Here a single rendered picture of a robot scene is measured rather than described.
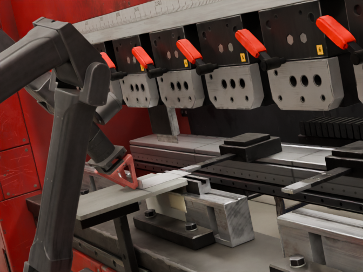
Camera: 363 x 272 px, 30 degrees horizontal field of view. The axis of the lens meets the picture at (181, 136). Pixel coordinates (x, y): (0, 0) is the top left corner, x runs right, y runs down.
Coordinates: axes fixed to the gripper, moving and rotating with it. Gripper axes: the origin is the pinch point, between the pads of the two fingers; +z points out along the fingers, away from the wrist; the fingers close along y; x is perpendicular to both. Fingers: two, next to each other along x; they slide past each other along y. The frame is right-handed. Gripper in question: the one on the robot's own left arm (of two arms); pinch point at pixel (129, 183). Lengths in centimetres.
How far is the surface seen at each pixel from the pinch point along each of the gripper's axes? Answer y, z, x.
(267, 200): 250, 183, -136
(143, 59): -12.9, -22.5, -16.2
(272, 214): 220, 175, -119
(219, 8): -39, -27, -23
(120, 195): -2.9, -0.7, 3.9
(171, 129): -5.4, -4.2, -14.4
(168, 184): -7.3, 4.0, -5.1
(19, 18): 79, -37, -28
